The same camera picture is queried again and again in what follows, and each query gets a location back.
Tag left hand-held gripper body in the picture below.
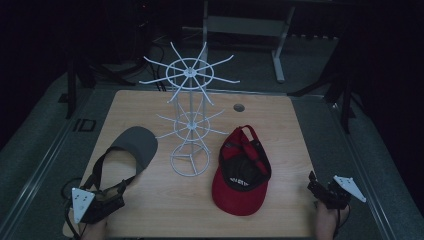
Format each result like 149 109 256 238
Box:
70 186 126 225

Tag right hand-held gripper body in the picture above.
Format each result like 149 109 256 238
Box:
314 174 367 211

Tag black grey sun visor cap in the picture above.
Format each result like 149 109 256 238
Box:
81 125 159 205

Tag red baseball cap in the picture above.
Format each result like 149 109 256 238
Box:
211 124 273 217

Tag white wire hat rack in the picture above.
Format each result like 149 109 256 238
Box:
138 41 241 178

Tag person's left hand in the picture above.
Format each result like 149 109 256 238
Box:
80 218 108 240

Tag person's right hand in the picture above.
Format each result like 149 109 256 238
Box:
315 199 350 240

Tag black metal stand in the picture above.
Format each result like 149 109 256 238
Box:
64 54 136 120
288 46 358 135

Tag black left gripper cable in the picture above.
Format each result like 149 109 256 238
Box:
60 177 85 240

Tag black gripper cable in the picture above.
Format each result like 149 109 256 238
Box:
333 205 352 238
60 177 85 240

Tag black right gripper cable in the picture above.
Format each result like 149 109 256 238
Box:
333 205 352 238

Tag black floor bracket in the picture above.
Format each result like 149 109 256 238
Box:
72 118 98 133

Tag black floor cables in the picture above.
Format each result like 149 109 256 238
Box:
146 41 168 93

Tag grey metal desk frame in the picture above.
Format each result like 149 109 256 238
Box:
200 0 297 84

